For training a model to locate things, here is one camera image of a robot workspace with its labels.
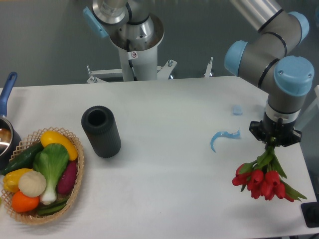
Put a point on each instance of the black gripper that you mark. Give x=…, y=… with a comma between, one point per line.
x=275, y=133

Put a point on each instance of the red tulip bouquet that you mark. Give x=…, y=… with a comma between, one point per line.
x=264, y=177

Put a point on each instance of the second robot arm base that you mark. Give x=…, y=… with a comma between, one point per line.
x=128, y=23

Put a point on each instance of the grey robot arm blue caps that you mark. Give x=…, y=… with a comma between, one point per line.
x=268, y=64

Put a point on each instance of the dark grey ribbed vase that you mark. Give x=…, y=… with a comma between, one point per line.
x=98, y=123

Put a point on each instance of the curved blue plastic strip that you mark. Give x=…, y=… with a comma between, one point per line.
x=224, y=134

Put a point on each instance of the small blue plastic piece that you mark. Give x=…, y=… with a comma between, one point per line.
x=237, y=110

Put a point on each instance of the black device at edge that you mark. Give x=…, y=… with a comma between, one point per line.
x=310, y=212

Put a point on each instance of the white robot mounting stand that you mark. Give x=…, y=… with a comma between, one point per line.
x=136, y=66

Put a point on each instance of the purple sweet potato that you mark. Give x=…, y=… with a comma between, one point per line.
x=67, y=181

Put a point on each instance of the green bok choy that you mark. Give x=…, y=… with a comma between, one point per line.
x=51, y=163

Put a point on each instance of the green vegetable under basket items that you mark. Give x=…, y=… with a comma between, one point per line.
x=52, y=208

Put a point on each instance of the dark green cucumber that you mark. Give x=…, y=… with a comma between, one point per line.
x=23, y=160

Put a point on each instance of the woven wicker basket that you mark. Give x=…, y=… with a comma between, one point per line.
x=32, y=218

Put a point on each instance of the orange fruit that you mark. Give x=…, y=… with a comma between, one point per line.
x=22, y=203

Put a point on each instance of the yellow bell pepper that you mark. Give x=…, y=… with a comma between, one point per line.
x=11, y=180

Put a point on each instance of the blue handled saucepan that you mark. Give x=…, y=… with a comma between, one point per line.
x=9, y=138

